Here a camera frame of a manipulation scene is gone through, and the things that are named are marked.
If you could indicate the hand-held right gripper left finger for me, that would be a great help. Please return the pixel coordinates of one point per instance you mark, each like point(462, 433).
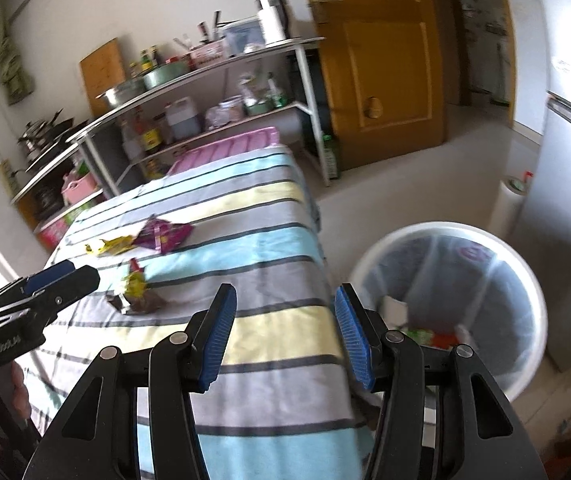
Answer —
point(218, 342)

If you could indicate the green glass bottle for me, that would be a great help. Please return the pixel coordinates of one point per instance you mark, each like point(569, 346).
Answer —
point(332, 157)

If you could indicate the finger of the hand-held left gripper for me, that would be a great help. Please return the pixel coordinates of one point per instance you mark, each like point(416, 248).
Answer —
point(50, 276)
point(75, 285)

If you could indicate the white round waste bin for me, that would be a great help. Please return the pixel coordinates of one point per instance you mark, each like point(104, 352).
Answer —
point(445, 280)

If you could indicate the green enamel basin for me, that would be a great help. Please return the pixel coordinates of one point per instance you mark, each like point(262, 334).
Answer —
point(165, 75)

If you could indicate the pink utensil basket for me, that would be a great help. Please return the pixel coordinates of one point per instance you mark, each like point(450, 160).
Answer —
point(208, 52)

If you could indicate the low wooden shelf unit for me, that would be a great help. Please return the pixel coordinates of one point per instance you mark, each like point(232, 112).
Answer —
point(45, 175)

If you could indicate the wooden cutting board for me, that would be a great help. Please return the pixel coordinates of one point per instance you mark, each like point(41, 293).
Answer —
point(102, 72)

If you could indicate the yellow label sauce bottle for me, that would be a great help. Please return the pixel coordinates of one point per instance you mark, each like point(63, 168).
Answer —
point(151, 137)

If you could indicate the stack of cooking pots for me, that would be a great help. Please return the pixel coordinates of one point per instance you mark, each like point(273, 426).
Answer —
point(40, 137)

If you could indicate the yellow wooden door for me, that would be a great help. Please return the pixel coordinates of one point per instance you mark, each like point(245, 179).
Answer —
point(380, 60)

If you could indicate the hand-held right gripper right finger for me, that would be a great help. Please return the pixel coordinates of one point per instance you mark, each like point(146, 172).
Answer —
point(353, 342)

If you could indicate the dark brown candy wrapper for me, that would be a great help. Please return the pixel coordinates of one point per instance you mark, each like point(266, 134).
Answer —
point(138, 304)

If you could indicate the white paper towel roll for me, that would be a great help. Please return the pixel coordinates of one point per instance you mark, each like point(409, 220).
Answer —
point(505, 210)

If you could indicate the purple snack packet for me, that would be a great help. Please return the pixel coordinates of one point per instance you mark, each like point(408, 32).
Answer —
point(161, 234)

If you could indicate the plastic oil jug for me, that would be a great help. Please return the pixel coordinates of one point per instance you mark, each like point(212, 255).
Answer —
point(183, 120)

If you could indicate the striped bed sheet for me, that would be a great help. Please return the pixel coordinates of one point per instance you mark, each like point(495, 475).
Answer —
point(265, 240)

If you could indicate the steel mixing bowl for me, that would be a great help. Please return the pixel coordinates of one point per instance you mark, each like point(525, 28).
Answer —
point(120, 92)

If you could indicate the yellow crumpled wrapper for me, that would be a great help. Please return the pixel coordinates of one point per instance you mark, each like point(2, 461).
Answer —
point(110, 246)

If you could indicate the white electric kettle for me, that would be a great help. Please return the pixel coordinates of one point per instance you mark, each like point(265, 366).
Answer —
point(273, 17)

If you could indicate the white refrigerator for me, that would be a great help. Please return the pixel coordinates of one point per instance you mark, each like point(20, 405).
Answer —
point(570, 235)

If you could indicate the white metal shelf unit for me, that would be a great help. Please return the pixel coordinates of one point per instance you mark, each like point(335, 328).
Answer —
point(205, 64)

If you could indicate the hanging green towel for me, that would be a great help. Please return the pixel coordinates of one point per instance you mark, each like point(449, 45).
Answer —
point(10, 65)

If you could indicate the clear plastic storage box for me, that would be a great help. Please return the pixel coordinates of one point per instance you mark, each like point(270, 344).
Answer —
point(243, 37)

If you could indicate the pink plastic tray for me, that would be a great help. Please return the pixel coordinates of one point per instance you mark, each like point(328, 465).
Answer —
point(225, 149)

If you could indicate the small pink storage basket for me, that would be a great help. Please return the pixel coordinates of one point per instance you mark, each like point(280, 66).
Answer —
point(77, 190)

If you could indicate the red printed carton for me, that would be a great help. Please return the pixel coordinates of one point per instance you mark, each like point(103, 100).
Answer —
point(51, 234)

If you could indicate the white power strip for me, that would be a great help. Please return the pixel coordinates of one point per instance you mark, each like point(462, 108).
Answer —
point(6, 177)

